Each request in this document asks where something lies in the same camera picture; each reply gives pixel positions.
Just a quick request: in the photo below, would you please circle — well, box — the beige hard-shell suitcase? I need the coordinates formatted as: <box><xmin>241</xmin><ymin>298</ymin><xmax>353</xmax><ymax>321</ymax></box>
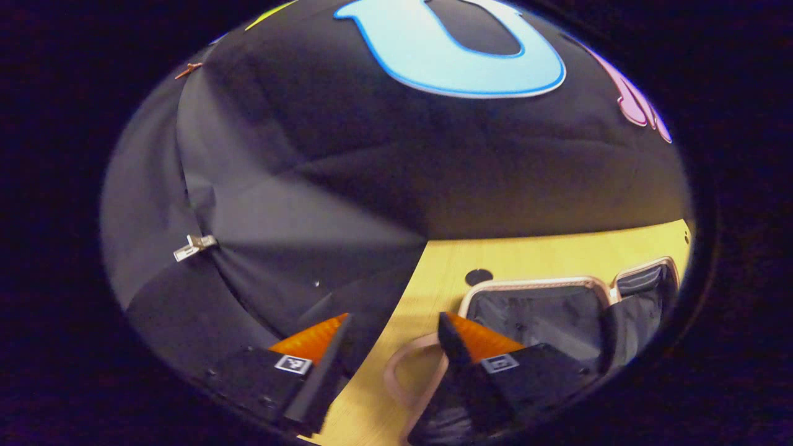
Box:
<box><xmin>383</xmin><ymin>256</ymin><xmax>682</xmax><ymax>446</ymax></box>

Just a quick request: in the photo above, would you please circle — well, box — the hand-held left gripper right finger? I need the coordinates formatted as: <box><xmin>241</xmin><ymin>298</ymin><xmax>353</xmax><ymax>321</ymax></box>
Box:
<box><xmin>437</xmin><ymin>311</ymin><xmax>600</xmax><ymax>445</ymax></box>

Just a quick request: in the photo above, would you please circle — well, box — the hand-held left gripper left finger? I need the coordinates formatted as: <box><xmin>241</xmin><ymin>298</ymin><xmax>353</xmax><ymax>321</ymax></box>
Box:
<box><xmin>206</xmin><ymin>313</ymin><xmax>354</xmax><ymax>437</ymax></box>

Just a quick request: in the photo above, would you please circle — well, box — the black backdrop cloth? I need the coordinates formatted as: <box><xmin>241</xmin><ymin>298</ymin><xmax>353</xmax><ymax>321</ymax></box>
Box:
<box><xmin>100</xmin><ymin>0</ymin><xmax>693</xmax><ymax>397</ymax></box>

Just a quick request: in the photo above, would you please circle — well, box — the silver clip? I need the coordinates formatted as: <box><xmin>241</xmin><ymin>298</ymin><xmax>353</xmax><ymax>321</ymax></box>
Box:
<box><xmin>173</xmin><ymin>234</ymin><xmax>219</xmax><ymax>263</ymax></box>

